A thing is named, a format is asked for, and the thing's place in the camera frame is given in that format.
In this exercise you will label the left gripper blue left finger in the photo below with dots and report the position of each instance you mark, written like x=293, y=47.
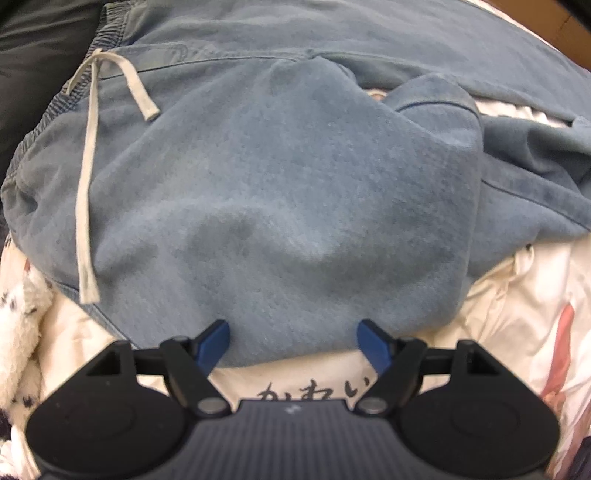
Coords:
x=188, y=363

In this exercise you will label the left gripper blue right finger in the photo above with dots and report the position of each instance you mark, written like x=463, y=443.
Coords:
x=397, y=363

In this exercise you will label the light blue denim pants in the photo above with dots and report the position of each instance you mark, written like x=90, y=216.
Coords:
x=286, y=184

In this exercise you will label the cream cartoon bear bedsheet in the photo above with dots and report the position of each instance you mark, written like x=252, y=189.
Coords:
x=508, y=322

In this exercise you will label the white fluffy spotted blanket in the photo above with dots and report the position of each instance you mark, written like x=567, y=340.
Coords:
x=23, y=307

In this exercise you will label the dark grey pillow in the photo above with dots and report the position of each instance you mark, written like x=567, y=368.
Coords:
x=42, y=44

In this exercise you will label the brown cardboard sheet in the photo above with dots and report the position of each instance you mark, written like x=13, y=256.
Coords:
x=563, y=24

